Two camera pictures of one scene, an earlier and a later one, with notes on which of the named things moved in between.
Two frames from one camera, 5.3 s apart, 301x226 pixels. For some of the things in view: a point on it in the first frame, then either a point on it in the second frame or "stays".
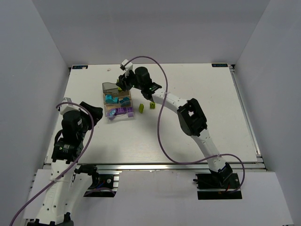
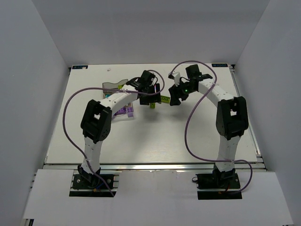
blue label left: [79, 67] stays
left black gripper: [89, 112] → [149, 98]
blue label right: [219, 65] stays
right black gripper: [123, 82] → [176, 93]
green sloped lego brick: [152, 105] stays
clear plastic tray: [114, 111] stays
